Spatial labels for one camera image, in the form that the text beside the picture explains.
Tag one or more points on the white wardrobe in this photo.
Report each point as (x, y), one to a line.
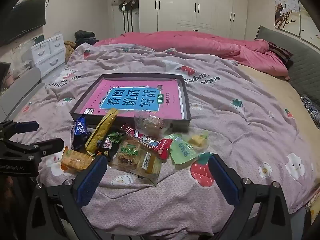
(200, 5)

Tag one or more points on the dark striped pillow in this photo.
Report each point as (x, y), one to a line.
(281, 52)

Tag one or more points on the grey padded headboard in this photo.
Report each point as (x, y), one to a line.
(305, 65)

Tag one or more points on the black television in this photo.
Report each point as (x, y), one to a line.
(22, 20)

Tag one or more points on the flower wall painting panel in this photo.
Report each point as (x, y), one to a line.
(310, 22)
(285, 7)

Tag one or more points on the green pouch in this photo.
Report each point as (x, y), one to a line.
(182, 150)

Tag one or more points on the grey padded panel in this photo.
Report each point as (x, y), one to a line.
(22, 87)

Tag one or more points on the green label pastry packet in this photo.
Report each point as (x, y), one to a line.
(127, 153)

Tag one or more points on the black green snack packet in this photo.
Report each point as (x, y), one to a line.
(111, 143)

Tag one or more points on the orange cracker packet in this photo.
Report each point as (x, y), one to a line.
(75, 158)

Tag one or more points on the pink workbook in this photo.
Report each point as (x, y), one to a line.
(140, 100)

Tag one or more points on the dark clothes pile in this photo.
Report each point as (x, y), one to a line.
(86, 38)

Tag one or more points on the pink duvet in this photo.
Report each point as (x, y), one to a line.
(175, 41)

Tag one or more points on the grey shallow box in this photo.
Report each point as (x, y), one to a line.
(182, 126)

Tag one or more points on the dark green bottles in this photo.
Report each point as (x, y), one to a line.
(38, 39)

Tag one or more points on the dark patterned cloth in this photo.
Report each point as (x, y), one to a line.
(311, 110)

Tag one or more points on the printed lilac blanket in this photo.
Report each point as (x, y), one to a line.
(225, 92)

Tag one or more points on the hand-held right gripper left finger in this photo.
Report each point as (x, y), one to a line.
(91, 180)

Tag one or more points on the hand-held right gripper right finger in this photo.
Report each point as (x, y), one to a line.
(222, 182)

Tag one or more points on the yellow wafer packet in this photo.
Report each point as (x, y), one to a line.
(100, 132)

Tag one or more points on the blue cookie packet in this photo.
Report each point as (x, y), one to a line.
(79, 135)

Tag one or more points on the clear round pastry packet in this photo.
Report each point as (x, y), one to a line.
(152, 125)

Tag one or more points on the beige bed sheet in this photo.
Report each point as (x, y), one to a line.
(270, 90)

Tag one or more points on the white drawer cabinet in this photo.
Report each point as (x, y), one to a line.
(50, 52)

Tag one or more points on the brown fuzzy cloth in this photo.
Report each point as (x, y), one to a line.
(69, 50)

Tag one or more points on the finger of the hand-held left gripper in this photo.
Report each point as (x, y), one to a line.
(47, 145)
(25, 127)

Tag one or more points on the red white candy packet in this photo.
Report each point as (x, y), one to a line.
(150, 141)

